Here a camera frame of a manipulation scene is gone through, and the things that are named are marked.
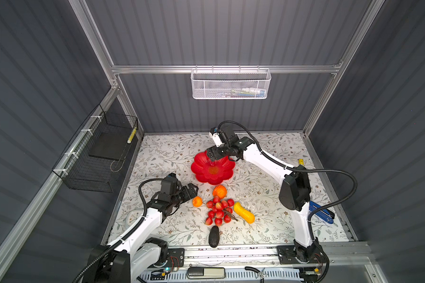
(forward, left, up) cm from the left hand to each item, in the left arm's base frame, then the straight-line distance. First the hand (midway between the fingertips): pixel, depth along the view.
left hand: (191, 190), depth 86 cm
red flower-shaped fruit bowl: (+14, -11, -6) cm, 19 cm away
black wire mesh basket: (+6, +39, +21) cm, 44 cm away
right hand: (+17, -12, +9) cm, 23 cm away
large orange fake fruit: (-1, -14, -1) cm, 14 cm away
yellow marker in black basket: (+20, +27, +20) cm, 39 cm away
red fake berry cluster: (-11, -14, -1) cm, 18 cm away
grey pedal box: (-33, -6, -3) cm, 34 cm away
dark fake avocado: (-21, -10, -3) cm, 23 cm away
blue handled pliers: (-14, -63, -5) cm, 65 cm away
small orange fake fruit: (-4, -3, -4) cm, 6 cm away
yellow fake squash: (-11, -24, -3) cm, 27 cm away
